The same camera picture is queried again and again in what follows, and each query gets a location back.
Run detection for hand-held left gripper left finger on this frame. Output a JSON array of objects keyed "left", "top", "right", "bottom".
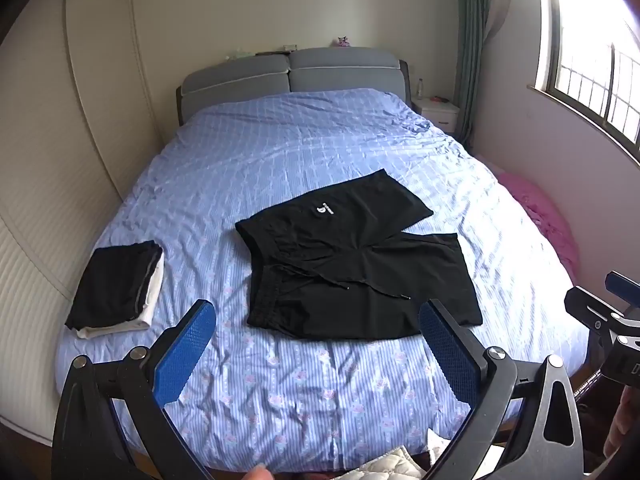
[{"left": 51, "top": 299, "right": 217, "bottom": 480}]

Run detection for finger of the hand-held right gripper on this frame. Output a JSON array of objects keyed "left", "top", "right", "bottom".
[
  {"left": 564, "top": 285, "right": 627, "bottom": 333},
  {"left": 606, "top": 271, "right": 640, "bottom": 312}
]

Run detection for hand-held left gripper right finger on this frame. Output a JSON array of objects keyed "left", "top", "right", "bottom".
[{"left": 419, "top": 299, "right": 586, "bottom": 480}]

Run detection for black drawstring pants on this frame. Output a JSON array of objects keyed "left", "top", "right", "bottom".
[{"left": 235, "top": 169, "right": 484, "bottom": 341}]

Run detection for person's right forearm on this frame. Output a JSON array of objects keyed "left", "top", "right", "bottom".
[{"left": 602, "top": 387, "right": 640, "bottom": 468}]

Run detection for folded black pants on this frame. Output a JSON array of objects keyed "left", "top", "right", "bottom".
[{"left": 65, "top": 240, "right": 163, "bottom": 332}]

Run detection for folded white garment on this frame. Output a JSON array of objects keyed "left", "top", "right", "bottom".
[{"left": 75, "top": 250, "right": 166, "bottom": 339}]

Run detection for pink fluffy cushion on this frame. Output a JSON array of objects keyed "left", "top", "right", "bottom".
[{"left": 494, "top": 172, "right": 582, "bottom": 282}]

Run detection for white quilted cloth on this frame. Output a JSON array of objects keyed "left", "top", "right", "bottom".
[{"left": 344, "top": 427, "right": 455, "bottom": 480}]

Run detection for white wardrobe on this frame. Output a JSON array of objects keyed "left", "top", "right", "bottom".
[{"left": 0, "top": 0, "right": 173, "bottom": 428}]

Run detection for barred window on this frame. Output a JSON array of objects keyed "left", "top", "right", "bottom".
[{"left": 534, "top": 0, "right": 640, "bottom": 167}]

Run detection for bed with blue sheet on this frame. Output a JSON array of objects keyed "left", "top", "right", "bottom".
[{"left": 55, "top": 87, "right": 591, "bottom": 473}]

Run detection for white nightstand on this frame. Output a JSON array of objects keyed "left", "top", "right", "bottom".
[{"left": 412, "top": 97, "right": 461, "bottom": 136}]

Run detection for green curtain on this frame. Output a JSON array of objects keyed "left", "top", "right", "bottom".
[{"left": 456, "top": 0, "right": 495, "bottom": 152}]

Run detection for grey padded headboard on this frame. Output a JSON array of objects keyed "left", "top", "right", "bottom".
[{"left": 176, "top": 47, "right": 423, "bottom": 127}]

